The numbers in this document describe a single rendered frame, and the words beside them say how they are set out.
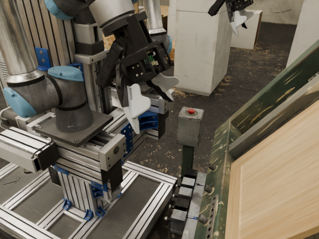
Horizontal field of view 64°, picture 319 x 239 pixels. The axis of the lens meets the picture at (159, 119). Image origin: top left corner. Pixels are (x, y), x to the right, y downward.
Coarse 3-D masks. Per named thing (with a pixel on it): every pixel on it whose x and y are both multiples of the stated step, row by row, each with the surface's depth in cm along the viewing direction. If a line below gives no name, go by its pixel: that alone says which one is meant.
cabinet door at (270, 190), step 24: (312, 120) 79; (264, 144) 93; (288, 144) 82; (312, 144) 72; (240, 168) 97; (264, 168) 84; (288, 168) 74; (312, 168) 66; (240, 192) 86; (264, 192) 76; (288, 192) 68; (312, 192) 61; (240, 216) 78; (264, 216) 69; (288, 216) 62; (312, 216) 56
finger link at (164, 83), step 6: (156, 78) 55; (162, 78) 55; (168, 78) 55; (174, 78) 55; (150, 84) 55; (156, 84) 56; (162, 84) 57; (168, 84) 56; (174, 84) 56; (156, 90) 57; (162, 90) 57; (168, 90) 59; (162, 96) 59; (168, 96) 58
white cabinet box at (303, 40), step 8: (304, 0) 377; (312, 0) 373; (304, 8) 381; (312, 8) 377; (304, 16) 386; (312, 16) 381; (304, 24) 390; (312, 24) 386; (296, 32) 400; (304, 32) 395; (312, 32) 391; (296, 40) 405; (304, 40) 400; (312, 40) 395; (296, 48) 410; (304, 48) 405; (296, 56) 416; (288, 64) 427
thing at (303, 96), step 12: (312, 84) 88; (300, 96) 90; (312, 96) 89; (276, 108) 99; (288, 108) 94; (300, 108) 92; (264, 120) 101; (276, 120) 97; (252, 132) 103; (264, 132) 101; (240, 144) 107; (252, 144) 105
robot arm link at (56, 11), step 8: (48, 0) 52; (56, 0) 50; (64, 0) 49; (72, 0) 49; (80, 0) 49; (48, 8) 54; (56, 8) 52; (64, 8) 51; (72, 8) 51; (80, 8) 52; (88, 8) 54; (56, 16) 55; (64, 16) 54; (72, 16) 55
